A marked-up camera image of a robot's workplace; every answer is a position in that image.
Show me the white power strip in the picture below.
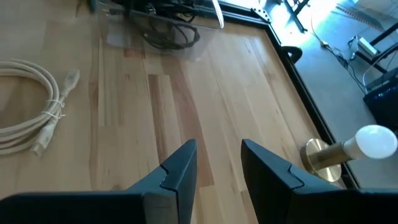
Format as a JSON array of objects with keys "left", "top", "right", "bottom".
[{"left": 356, "top": 36, "right": 379, "bottom": 57}]

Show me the black metal stand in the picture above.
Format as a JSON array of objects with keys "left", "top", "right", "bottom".
[{"left": 353, "top": 21, "right": 398, "bottom": 75}]

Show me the black table frame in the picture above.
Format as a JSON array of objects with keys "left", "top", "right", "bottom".
[{"left": 192, "top": 0, "right": 361, "bottom": 189}]

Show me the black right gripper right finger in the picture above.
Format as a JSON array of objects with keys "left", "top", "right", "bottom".
[{"left": 241, "top": 138, "right": 398, "bottom": 224}]

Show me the bulb lamp with brass base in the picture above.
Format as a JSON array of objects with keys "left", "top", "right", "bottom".
[{"left": 299, "top": 124, "right": 398, "bottom": 183}]

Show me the black clamp knob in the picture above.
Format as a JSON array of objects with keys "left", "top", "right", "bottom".
[{"left": 280, "top": 45, "right": 303, "bottom": 65}]

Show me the thin black cable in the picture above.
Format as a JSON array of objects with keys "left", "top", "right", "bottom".
[{"left": 124, "top": 7, "right": 202, "bottom": 51}]

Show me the cream braided coiled cable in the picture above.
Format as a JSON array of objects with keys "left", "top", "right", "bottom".
[{"left": 0, "top": 58, "right": 81, "bottom": 157}]

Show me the clear plastic bin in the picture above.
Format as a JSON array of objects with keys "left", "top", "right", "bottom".
[{"left": 98, "top": 0, "right": 225, "bottom": 62}]

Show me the black computer box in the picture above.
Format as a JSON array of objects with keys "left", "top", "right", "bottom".
[{"left": 363, "top": 67, "right": 398, "bottom": 132}]

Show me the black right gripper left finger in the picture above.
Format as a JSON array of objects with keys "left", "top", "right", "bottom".
[{"left": 0, "top": 138, "right": 199, "bottom": 224}]

